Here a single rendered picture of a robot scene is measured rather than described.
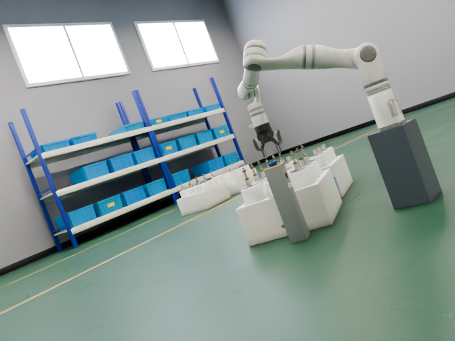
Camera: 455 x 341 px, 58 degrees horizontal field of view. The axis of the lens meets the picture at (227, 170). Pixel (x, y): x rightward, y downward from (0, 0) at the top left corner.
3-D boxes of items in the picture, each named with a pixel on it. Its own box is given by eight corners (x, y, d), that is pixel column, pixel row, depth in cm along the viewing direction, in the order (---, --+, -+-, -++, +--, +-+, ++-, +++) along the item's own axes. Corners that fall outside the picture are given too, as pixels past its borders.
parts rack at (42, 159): (250, 171, 797) (214, 76, 791) (74, 248, 539) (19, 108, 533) (227, 178, 842) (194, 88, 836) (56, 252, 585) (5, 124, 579)
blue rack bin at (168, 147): (146, 164, 710) (142, 152, 709) (163, 158, 736) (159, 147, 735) (162, 156, 674) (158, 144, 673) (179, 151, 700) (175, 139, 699)
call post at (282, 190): (311, 233, 168) (284, 162, 167) (307, 239, 162) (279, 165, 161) (294, 238, 171) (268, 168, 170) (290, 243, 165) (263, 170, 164)
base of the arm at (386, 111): (407, 120, 157) (392, 78, 157) (398, 125, 151) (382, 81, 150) (384, 128, 164) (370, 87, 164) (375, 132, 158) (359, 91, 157)
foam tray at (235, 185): (261, 182, 478) (255, 168, 477) (240, 192, 449) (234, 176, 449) (237, 189, 504) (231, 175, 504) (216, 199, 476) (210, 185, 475)
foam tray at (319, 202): (342, 201, 206) (330, 168, 206) (332, 224, 170) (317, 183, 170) (271, 222, 222) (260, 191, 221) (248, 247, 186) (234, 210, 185)
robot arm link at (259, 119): (267, 123, 202) (262, 111, 202) (272, 120, 191) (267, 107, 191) (249, 130, 201) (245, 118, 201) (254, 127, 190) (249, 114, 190)
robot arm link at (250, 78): (240, 70, 186) (240, 87, 184) (244, 36, 160) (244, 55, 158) (261, 72, 186) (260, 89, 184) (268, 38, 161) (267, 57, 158)
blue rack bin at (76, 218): (59, 232, 585) (53, 218, 584) (82, 222, 612) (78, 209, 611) (73, 227, 550) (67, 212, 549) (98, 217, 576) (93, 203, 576)
